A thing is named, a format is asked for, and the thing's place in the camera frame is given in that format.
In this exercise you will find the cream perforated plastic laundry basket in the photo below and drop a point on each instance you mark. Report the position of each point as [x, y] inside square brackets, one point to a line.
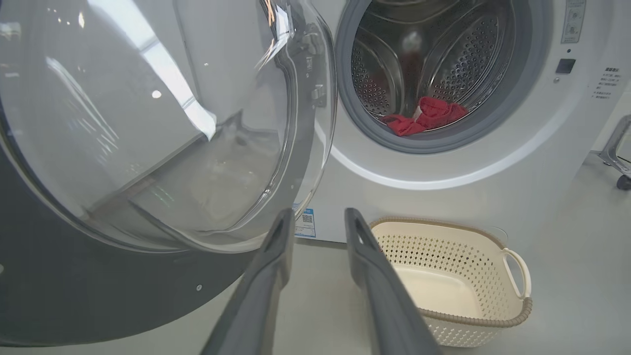
[443, 291]

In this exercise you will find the red and white jersey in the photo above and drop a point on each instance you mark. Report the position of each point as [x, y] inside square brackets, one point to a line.
[429, 116]

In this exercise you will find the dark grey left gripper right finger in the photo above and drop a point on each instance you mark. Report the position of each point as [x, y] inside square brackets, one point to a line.
[389, 305]

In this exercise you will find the grey instruction sticker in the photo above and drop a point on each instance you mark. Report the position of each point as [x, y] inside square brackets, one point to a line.
[573, 22]

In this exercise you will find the white front-load washing machine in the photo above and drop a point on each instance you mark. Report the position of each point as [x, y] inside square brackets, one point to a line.
[443, 197]

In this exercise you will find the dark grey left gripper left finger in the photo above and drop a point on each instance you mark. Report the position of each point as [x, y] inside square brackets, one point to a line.
[256, 305]

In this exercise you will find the silver metal cart leg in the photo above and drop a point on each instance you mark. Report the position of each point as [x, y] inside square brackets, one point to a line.
[613, 145]

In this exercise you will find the blue energy label sticker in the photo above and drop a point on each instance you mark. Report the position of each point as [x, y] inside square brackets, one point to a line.
[305, 224]

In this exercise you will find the black caster wheel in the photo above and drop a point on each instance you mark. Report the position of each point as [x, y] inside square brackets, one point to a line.
[624, 182]

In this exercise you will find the washing machine door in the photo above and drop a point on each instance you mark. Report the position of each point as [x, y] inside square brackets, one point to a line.
[74, 296]

